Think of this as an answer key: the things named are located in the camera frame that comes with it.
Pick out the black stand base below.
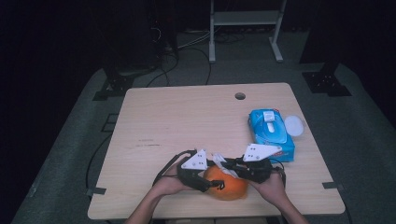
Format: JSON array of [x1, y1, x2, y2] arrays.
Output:
[[92, 66, 135, 102], [301, 60, 353, 97]]

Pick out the orange plush toy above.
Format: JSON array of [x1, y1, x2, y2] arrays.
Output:
[[204, 164, 250, 202]]

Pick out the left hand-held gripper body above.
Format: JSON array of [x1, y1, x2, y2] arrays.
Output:
[[177, 148, 213, 193]]

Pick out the black floor cable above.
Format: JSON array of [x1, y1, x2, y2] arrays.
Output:
[[146, 52, 180, 88], [186, 46, 213, 86]]

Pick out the black floor tape frame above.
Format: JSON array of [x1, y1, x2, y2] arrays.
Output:
[[101, 113, 120, 133]]

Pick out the person's left hand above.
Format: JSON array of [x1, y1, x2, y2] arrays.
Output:
[[151, 162, 204, 202]]

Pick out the left hand-held gripper cable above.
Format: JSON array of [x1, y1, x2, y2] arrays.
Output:
[[152, 148, 198, 188]]

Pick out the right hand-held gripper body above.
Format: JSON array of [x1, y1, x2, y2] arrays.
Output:
[[239, 143, 283, 185]]

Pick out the blue wet wipes pack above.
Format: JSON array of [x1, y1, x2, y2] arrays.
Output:
[[247, 107, 296, 164]]

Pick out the black tape strip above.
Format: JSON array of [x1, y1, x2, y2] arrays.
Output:
[[86, 186, 107, 196], [321, 181, 346, 191]]

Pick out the black cable beside table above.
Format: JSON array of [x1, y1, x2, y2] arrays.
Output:
[[85, 133, 113, 190]]

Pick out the white round lid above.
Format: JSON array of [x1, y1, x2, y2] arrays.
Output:
[[284, 115, 304, 137]]

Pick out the white floor cables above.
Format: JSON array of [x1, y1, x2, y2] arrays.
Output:
[[178, 30, 213, 50]]

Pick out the white wet wipe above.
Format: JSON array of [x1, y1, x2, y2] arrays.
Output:
[[212, 152, 239, 179]]

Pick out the person's right hand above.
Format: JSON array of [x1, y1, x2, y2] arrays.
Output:
[[248, 167, 288, 206]]

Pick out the white metal stand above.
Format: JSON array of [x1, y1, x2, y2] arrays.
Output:
[[208, 0, 288, 63]]

